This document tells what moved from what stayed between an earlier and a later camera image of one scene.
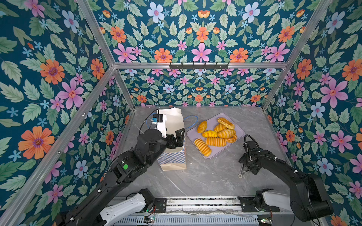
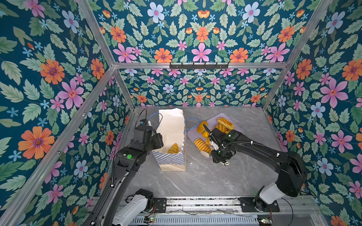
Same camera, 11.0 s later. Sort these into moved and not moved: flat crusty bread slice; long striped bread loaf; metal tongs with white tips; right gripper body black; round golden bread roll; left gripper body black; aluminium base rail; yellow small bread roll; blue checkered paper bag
Moved: right gripper body black; left gripper body black; metal tongs with white tips
Not moved: round golden bread roll; yellow small bread roll; aluminium base rail; long striped bread loaf; flat crusty bread slice; blue checkered paper bag
